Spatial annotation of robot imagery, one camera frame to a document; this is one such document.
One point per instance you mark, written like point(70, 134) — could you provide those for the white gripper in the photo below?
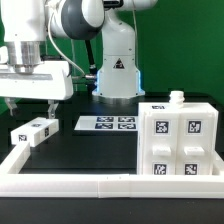
point(50, 80)

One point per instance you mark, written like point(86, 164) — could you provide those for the white cabinet top block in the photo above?
point(35, 132)

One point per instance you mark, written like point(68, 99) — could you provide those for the white cabinet body box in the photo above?
point(178, 105)

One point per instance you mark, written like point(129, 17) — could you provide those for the white cabinet door panel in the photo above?
point(195, 144)

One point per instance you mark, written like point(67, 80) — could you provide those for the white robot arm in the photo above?
point(26, 73)

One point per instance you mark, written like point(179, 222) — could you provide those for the base marker tag sheet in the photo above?
point(107, 123)

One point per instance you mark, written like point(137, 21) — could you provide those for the white U-shaped frame fence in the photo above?
point(15, 184)

